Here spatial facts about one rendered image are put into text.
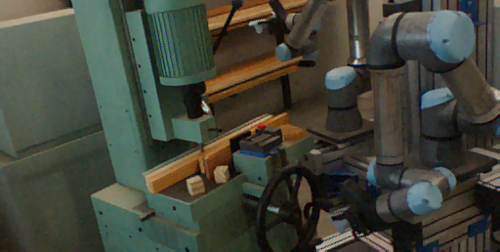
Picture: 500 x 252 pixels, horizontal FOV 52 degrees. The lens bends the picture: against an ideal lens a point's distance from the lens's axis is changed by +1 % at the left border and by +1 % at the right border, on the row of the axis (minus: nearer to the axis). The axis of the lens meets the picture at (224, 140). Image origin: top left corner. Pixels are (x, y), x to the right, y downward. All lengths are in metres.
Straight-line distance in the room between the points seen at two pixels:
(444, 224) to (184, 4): 1.05
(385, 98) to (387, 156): 0.16
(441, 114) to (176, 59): 0.81
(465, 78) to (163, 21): 0.81
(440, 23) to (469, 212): 0.77
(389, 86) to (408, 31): 0.16
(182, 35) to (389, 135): 0.63
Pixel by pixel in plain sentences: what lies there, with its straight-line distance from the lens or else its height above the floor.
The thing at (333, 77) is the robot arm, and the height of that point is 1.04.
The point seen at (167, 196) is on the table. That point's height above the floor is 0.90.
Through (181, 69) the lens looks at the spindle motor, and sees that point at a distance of 1.52.
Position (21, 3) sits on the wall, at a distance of 3.80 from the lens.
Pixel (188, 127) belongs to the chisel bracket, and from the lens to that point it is 1.62.
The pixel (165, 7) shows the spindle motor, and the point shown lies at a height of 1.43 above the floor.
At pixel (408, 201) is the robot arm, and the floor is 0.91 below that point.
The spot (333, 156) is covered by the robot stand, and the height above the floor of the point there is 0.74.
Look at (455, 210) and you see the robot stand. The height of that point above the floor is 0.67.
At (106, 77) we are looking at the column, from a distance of 1.77.
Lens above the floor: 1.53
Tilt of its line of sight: 19 degrees down
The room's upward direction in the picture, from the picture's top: 9 degrees counter-clockwise
